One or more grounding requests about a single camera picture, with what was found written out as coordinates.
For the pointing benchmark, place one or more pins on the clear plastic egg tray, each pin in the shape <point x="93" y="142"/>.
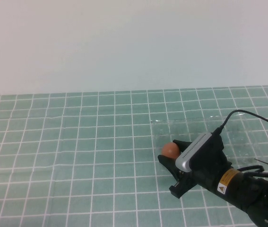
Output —
<point x="237" y="142"/>

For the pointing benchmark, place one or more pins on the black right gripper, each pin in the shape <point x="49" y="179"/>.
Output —
<point x="207" y="165"/>

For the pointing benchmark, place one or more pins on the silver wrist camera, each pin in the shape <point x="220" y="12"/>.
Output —
<point x="190" y="156"/>

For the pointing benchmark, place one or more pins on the brown egg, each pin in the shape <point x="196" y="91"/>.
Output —
<point x="170" y="150"/>

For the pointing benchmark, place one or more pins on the green checked tablecloth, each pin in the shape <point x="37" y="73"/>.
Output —
<point x="77" y="153"/>

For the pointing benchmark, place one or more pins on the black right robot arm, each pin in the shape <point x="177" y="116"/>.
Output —
<point x="242" y="191"/>

